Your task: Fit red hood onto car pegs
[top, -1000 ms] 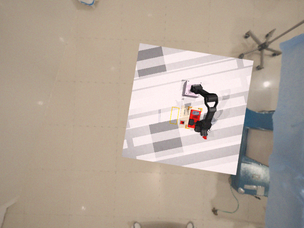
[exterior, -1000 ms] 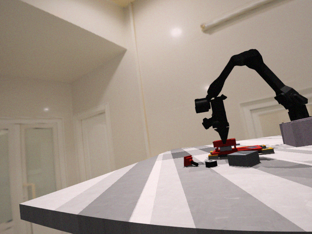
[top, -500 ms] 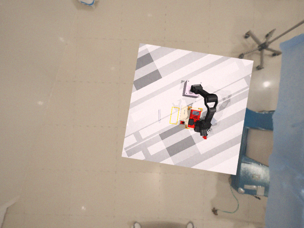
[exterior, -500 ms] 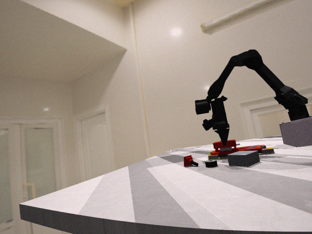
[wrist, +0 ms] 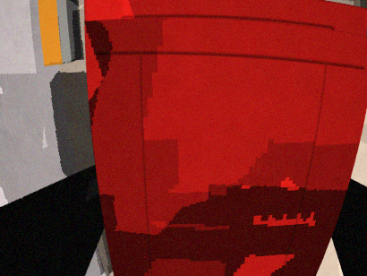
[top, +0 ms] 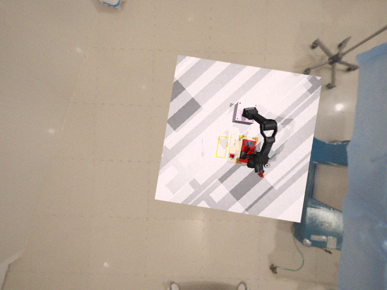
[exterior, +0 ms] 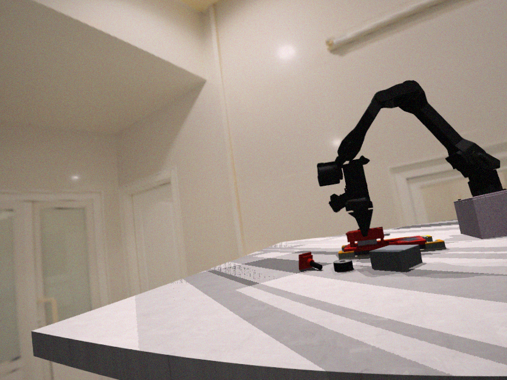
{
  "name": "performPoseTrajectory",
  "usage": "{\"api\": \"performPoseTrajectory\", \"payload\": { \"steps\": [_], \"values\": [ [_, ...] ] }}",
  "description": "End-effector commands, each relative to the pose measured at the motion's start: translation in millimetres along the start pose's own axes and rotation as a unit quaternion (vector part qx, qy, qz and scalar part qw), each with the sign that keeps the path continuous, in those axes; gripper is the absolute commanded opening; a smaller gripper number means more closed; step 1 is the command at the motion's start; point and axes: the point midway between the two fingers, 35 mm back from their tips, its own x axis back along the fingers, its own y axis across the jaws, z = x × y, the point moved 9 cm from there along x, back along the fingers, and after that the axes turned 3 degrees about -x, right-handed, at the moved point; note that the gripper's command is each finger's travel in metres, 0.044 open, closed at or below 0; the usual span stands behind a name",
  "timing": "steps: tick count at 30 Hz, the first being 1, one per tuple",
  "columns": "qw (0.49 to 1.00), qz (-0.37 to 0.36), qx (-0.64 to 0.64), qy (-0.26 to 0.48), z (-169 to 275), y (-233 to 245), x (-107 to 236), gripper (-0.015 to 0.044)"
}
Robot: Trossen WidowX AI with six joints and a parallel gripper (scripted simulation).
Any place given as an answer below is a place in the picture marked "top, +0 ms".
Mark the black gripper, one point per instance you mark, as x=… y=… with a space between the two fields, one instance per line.
x=244 y=156

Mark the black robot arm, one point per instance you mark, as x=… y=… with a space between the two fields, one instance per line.
x=261 y=158

